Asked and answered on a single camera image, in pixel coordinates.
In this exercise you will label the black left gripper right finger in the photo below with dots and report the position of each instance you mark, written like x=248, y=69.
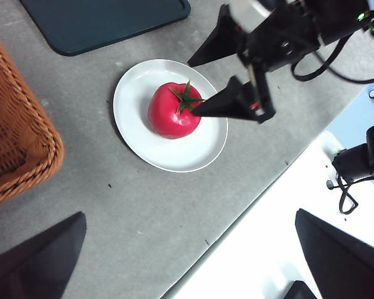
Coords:
x=349, y=268

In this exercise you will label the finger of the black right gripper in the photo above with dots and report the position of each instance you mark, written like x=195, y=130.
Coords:
x=227, y=104
x=221, y=40

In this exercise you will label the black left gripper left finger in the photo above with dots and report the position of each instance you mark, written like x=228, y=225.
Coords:
x=34, y=268

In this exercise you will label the red tomato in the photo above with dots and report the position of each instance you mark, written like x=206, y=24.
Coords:
x=168, y=118

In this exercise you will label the black flat object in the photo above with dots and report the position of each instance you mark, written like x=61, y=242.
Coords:
x=299, y=291

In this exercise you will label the pale grey round plate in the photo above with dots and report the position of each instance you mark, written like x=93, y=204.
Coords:
x=174, y=152

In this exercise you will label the black rectangular tray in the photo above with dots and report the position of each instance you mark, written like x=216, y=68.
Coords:
x=106, y=21

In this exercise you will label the brown wicker basket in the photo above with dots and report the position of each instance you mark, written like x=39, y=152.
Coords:
x=15, y=130

